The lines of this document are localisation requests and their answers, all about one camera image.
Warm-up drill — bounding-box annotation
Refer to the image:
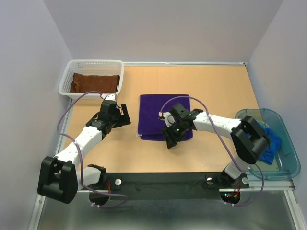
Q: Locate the blue towel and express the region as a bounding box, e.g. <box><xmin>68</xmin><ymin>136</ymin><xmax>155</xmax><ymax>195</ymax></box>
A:
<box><xmin>255</xmin><ymin>119</ymin><xmax>283</xmax><ymax>165</ymax></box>

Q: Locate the brown towel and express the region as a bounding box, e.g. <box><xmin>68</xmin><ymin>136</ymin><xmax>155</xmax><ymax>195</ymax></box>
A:
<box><xmin>70</xmin><ymin>73</ymin><xmax>120</xmax><ymax>93</ymax></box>

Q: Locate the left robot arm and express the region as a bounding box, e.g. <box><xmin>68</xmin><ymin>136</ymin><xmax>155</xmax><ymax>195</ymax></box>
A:
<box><xmin>37</xmin><ymin>100</ymin><xmax>131</xmax><ymax>204</ymax></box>

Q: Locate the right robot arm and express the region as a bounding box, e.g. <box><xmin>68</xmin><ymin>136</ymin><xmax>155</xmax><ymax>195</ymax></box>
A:
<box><xmin>158</xmin><ymin>103</ymin><xmax>271</xmax><ymax>187</ymax></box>

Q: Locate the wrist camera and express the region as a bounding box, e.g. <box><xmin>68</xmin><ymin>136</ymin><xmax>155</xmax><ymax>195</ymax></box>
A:
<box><xmin>158</xmin><ymin>112</ymin><xmax>175</xmax><ymax>127</ymax></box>
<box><xmin>100</xmin><ymin>93</ymin><xmax>118</xmax><ymax>102</ymax></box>

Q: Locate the teal translucent plastic bin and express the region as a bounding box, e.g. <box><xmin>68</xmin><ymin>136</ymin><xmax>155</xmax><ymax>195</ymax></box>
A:
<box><xmin>235</xmin><ymin>108</ymin><xmax>301</xmax><ymax>181</ymax></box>

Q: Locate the aluminium frame rail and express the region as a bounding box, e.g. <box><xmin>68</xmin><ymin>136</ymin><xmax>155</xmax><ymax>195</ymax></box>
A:
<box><xmin>28</xmin><ymin>99</ymin><xmax>77</xmax><ymax>230</ymax></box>

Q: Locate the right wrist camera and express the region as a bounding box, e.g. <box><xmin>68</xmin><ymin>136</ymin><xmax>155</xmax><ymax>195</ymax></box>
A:
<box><xmin>158</xmin><ymin>112</ymin><xmax>175</xmax><ymax>127</ymax></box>

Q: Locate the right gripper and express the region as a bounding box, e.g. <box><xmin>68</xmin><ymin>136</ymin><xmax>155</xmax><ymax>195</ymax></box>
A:
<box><xmin>161</xmin><ymin>119</ymin><xmax>187</xmax><ymax>149</ymax></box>

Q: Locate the white plastic mesh basket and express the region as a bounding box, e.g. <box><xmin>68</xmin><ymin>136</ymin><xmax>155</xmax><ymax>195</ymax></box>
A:
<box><xmin>58</xmin><ymin>59</ymin><xmax>124</xmax><ymax>99</ymax></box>

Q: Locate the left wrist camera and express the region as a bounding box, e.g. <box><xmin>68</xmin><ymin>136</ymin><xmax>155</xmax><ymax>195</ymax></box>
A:
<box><xmin>100</xmin><ymin>93</ymin><xmax>118</xmax><ymax>102</ymax></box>

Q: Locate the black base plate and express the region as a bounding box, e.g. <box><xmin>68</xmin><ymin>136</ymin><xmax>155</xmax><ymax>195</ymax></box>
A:
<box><xmin>79</xmin><ymin>171</ymin><xmax>250</xmax><ymax>202</ymax></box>

